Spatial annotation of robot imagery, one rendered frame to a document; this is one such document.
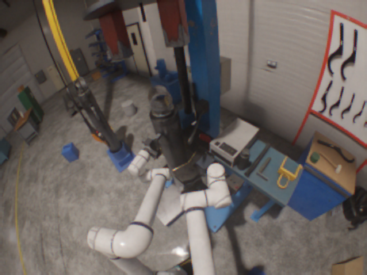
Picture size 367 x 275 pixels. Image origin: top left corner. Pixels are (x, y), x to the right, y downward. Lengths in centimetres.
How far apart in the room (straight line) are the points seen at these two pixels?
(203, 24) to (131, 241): 121
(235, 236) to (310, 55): 262
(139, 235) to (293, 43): 257
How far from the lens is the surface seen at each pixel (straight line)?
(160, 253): 218
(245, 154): 108
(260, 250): 221
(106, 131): 241
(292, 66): 254
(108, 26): 99
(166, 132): 111
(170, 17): 79
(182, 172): 129
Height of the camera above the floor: 210
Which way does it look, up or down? 46 degrees down
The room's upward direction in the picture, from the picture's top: 11 degrees counter-clockwise
